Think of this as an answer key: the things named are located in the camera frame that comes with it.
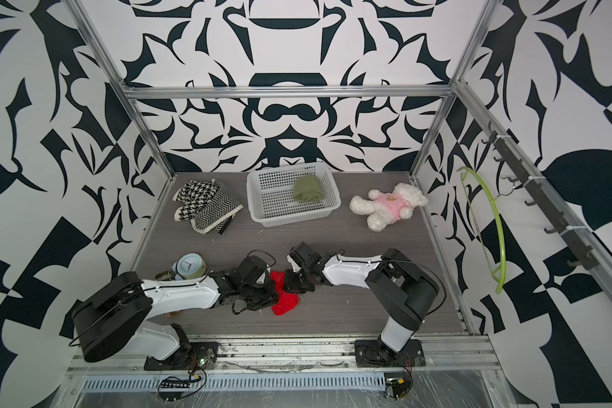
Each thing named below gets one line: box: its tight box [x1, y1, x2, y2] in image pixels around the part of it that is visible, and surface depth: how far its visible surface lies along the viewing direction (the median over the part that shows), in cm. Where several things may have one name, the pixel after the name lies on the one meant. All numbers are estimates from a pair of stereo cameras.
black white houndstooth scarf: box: [172, 178, 244, 236], surface depth 100 cm
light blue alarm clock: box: [171, 252, 208, 281], surface depth 89 cm
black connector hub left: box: [160, 379, 191, 389], surface depth 74 cm
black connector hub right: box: [385, 377, 412, 399], surface depth 73 cm
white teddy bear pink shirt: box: [349, 182, 430, 233], surface depth 102 cm
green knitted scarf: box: [293, 174, 325, 203], surface depth 108 cm
